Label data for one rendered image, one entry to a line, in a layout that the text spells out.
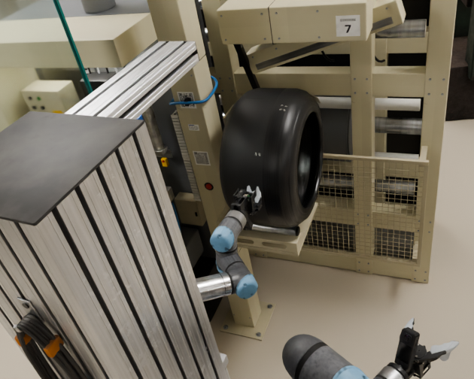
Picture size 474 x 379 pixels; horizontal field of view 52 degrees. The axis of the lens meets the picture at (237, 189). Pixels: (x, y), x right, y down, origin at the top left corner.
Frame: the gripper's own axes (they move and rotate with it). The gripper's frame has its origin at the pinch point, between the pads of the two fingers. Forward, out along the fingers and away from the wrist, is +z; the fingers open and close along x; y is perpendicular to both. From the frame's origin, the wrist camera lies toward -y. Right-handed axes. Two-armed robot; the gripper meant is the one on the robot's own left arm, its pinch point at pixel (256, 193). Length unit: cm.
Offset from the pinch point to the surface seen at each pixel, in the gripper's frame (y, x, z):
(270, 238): -35.3, 4.2, 18.5
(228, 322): -119, 45, 37
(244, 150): 15.3, 6.0, 6.2
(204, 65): 42, 28, 27
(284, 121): 23.7, -7.7, 15.5
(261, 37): 48, 9, 43
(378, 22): 49, -36, 56
